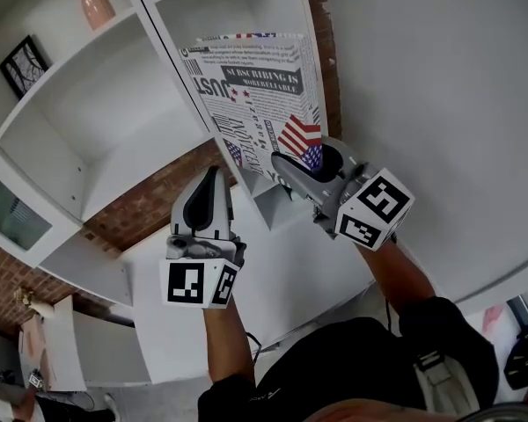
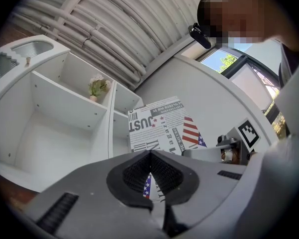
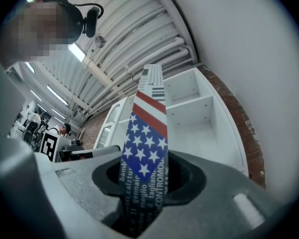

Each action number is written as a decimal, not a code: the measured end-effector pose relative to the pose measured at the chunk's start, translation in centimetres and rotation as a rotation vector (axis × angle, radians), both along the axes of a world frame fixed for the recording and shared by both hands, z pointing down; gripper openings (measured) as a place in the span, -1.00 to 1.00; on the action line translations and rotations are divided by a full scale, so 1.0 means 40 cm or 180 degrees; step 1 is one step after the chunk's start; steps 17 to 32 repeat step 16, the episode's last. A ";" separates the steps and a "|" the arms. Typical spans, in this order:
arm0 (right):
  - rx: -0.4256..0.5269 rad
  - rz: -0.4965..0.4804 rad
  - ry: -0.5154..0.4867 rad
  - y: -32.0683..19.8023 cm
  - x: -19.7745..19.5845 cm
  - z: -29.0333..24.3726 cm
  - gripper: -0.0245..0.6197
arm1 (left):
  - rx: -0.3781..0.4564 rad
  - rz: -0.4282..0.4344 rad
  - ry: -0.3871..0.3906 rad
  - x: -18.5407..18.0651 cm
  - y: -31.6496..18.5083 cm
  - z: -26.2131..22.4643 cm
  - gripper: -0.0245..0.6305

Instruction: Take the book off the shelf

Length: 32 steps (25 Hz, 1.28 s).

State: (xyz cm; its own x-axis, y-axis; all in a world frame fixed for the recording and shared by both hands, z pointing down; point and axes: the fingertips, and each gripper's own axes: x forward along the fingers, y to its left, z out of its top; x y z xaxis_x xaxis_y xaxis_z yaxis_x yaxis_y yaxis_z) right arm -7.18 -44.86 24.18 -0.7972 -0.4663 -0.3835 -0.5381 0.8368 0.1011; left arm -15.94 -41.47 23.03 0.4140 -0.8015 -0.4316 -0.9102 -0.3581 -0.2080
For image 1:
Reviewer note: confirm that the white shelf unit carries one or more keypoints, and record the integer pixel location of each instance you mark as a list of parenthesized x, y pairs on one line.
[(114, 104)]

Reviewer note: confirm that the small gold ornament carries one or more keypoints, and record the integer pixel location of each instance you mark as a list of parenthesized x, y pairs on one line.
[(24, 298)]

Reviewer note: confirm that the pink ribbed vase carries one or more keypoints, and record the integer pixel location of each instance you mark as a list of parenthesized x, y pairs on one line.
[(94, 2)]

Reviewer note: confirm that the person's black shirt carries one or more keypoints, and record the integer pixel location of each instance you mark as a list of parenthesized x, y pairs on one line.
[(347, 367)]

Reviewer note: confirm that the person's left forearm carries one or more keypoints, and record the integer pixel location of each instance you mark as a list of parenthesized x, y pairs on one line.
[(229, 345)]

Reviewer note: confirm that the person's right forearm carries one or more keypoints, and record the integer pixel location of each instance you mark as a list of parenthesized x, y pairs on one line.
[(391, 275)]

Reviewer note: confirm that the white glass cabinet door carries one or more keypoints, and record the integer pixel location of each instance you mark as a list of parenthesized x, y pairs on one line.
[(17, 209)]

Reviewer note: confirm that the person's left hand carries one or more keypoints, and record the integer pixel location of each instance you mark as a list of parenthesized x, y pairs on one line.
[(239, 255)]

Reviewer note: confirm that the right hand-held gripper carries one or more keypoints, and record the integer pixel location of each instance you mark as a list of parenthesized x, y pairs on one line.
[(374, 211)]

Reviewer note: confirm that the black picture frame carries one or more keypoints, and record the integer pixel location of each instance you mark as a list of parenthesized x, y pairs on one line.
[(24, 66)]

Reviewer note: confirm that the black bag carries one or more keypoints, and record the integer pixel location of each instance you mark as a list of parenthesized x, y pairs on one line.
[(525, 361)]

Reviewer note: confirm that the white low cabinet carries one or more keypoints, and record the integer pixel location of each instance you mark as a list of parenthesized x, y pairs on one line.
[(97, 350)]

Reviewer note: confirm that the newspaper print book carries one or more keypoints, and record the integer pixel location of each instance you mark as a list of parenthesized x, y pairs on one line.
[(255, 104)]

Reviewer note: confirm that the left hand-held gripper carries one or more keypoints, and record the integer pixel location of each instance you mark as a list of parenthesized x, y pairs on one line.
[(189, 281)]

